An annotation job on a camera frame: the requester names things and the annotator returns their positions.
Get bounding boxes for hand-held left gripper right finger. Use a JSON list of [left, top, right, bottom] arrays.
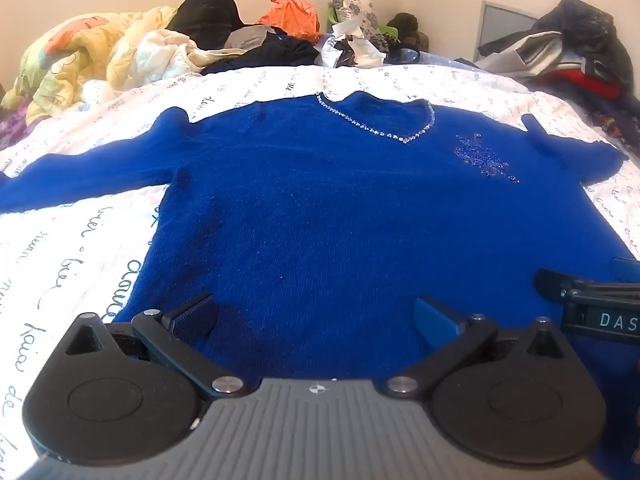
[[385, 295, 576, 401]]

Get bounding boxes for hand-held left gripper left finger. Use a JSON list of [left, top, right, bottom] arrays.
[[60, 294, 248, 401]]

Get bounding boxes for blue knit sweater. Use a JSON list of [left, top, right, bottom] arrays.
[[0, 91, 640, 480]]

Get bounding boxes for pile of dark clothes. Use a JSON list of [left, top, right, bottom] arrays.
[[474, 0, 640, 153]]

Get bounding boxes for white printed bedsheet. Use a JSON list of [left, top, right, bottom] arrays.
[[0, 52, 640, 480]]

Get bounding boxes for grey framed panel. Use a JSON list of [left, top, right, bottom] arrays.
[[472, 0, 541, 63]]

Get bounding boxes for cream cloth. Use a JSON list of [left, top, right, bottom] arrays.
[[106, 29, 247, 82]]

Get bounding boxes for navy cloth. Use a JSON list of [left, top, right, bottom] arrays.
[[201, 34, 322, 77]]

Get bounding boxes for white crumpled cloth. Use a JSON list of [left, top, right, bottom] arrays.
[[314, 19, 390, 69]]

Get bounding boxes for grey cloth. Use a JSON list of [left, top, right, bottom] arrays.
[[223, 25, 274, 52]]

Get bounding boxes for yellow patterned quilt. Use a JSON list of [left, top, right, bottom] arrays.
[[0, 6, 201, 128]]

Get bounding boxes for dark plush toy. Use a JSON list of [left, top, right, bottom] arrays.
[[386, 12, 432, 51]]

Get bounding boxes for green plastic item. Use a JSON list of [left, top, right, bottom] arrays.
[[327, 6, 400, 37]]

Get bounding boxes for black cloth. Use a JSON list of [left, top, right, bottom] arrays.
[[165, 0, 247, 46]]

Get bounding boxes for orange plastic bag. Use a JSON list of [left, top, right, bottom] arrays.
[[255, 0, 322, 42]]

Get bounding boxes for floral patterned pillow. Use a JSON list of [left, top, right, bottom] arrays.
[[328, 0, 387, 41]]

